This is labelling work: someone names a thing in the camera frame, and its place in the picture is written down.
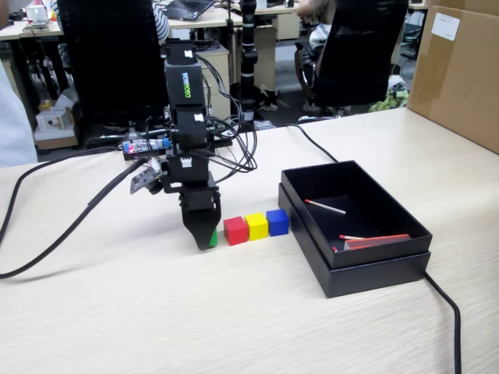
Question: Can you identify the controller board with red LED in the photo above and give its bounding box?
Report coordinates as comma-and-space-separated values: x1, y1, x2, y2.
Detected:
122, 138, 172, 157

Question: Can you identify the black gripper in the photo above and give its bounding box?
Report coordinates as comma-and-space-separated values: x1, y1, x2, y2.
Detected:
161, 153, 222, 252

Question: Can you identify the person in white shirt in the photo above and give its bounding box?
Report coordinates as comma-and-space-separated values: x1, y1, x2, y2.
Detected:
0, 60, 39, 169

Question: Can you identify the white cardboard box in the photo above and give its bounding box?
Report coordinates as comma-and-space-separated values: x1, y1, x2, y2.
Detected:
34, 107, 77, 151

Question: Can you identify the red wooden cube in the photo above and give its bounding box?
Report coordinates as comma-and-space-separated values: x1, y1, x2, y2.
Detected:
223, 217, 250, 247

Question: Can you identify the light wood office desk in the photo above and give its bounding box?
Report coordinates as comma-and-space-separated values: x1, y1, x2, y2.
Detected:
0, 15, 65, 42
167, 5, 303, 30

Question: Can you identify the large brown cardboard box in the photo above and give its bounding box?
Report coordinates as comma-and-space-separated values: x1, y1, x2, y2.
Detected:
406, 0, 499, 155

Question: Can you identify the orange matchbox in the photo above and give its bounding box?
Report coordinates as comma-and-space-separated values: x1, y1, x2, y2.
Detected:
343, 233, 412, 251

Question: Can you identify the blue wooden cube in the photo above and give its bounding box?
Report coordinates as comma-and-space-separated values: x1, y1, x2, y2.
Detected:
265, 209, 290, 237

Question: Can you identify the thick black power cable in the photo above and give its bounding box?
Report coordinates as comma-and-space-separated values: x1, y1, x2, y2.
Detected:
284, 123, 463, 374

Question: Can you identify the black mesh office chair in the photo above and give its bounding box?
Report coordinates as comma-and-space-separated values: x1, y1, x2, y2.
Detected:
294, 0, 409, 125
56, 0, 171, 149

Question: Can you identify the yellow wooden cube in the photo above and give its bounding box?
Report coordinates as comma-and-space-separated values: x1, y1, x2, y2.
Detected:
244, 212, 270, 242

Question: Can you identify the green plush toy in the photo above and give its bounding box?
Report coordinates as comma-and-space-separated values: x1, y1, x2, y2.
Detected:
368, 93, 409, 113

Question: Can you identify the black cardboard box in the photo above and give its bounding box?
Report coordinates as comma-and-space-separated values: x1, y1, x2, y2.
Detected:
280, 159, 434, 270

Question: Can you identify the thick black camera cable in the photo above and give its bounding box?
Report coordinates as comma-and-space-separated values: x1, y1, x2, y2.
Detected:
0, 146, 157, 280

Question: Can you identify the dark open laptop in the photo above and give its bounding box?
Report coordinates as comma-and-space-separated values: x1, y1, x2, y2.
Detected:
161, 0, 216, 21

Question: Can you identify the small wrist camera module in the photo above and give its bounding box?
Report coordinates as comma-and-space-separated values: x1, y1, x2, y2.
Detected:
129, 165, 165, 196

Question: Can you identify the thin black wire bundle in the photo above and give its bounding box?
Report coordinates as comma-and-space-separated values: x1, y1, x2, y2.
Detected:
194, 54, 259, 175

